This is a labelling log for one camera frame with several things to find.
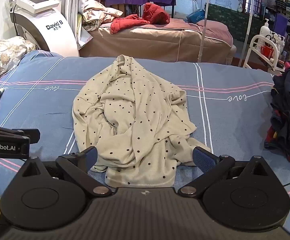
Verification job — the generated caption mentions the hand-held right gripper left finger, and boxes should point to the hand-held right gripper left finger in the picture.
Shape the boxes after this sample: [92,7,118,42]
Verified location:
[16,145,112,197]

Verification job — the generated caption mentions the red cup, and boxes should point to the red cup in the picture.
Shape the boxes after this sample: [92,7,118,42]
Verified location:
[261,44,278,59]

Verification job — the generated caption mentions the floral pillow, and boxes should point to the floral pillow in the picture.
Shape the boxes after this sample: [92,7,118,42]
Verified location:
[0,36,37,83]

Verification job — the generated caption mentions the white beauty machine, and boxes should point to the white beauty machine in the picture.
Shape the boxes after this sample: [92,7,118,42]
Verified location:
[9,0,80,57]

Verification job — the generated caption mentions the beige polka dot shirt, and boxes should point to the beige polka dot shirt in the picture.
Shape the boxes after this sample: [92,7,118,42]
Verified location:
[72,54,197,188]

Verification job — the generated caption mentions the red padded jacket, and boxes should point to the red padded jacket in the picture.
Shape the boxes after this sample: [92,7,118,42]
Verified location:
[110,2,170,35]

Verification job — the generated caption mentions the blue bag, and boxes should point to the blue bag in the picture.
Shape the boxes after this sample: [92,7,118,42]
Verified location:
[186,9,205,23]

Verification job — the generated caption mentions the white arched lamp stand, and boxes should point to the white arched lamp stand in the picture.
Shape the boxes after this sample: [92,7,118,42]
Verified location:
[144,0,257,67]

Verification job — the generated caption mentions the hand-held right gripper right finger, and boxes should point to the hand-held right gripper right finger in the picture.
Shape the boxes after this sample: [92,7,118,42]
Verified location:
[178,147,276,196]

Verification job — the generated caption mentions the white pump bottle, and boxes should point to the white pump bottle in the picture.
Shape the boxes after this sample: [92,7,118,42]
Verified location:
[260,19,271,47]

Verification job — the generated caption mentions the blue striped bedsheet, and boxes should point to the blue striped bedsheet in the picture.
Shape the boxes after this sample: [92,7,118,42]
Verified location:
[0,50,290,205]

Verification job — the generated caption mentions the crumpled beige blanket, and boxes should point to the crumpled beige blanket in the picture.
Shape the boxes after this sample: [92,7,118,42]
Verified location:
[81,0,124,32]

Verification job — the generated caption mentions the green patterned cloth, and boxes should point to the green patterned cloth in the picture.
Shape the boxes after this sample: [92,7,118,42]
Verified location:
[207,4,263,43]

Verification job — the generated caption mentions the white trolley cart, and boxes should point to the white trolley cart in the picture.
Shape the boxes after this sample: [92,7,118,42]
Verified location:
[242,34,288,73]

